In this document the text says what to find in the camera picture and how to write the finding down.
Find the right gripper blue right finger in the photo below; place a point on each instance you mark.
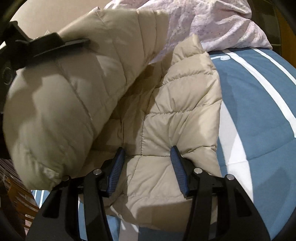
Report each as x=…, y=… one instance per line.
x=179, y=164

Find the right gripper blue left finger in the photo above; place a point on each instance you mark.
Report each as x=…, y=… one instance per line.
x=115, y=166

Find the beige quilted puffer jacket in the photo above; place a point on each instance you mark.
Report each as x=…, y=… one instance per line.
x=67, y=114

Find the blue white striped bed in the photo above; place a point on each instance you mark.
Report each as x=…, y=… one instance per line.
x=238, y=119

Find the lilac floral duvet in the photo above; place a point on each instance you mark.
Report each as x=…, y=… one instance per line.
x=219, y=25

